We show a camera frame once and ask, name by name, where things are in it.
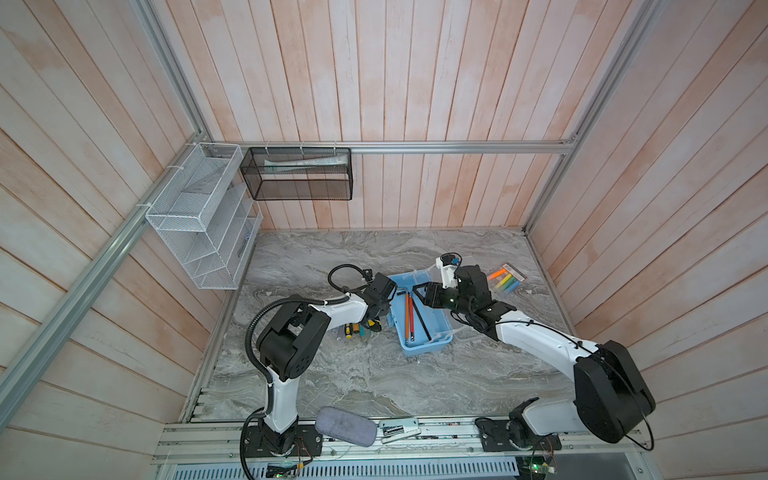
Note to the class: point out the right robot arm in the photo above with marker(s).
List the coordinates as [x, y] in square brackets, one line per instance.
[610, 396]

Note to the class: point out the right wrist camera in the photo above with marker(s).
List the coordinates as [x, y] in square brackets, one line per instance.
[447, 265]

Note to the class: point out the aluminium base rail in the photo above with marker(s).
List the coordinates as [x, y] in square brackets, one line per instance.
[438, 448]

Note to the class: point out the blue plastic tool box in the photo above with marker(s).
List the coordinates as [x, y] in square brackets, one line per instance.
[420, 329]

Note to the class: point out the black mesh wall basket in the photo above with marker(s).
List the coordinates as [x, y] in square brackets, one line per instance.
[298, 173]

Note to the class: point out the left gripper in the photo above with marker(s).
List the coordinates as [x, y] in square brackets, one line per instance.
[383, 308]

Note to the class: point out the grey fabric pouch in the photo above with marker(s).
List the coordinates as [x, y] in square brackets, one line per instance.
[346, 426]

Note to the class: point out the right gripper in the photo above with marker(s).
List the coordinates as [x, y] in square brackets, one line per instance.
[433, 290]

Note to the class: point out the pack of coloured markers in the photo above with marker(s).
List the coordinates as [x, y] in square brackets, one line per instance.
[506, 278]

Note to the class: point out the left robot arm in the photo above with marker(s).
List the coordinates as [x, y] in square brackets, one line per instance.
[281, 341]

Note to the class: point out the black hex key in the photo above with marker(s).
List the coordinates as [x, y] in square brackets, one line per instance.
[420, 318]

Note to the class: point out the red handled hex key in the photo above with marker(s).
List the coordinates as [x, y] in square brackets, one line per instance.
[411, 317]

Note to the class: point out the white wire mesh shelf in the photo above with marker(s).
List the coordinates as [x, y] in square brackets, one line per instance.
[206, 218]

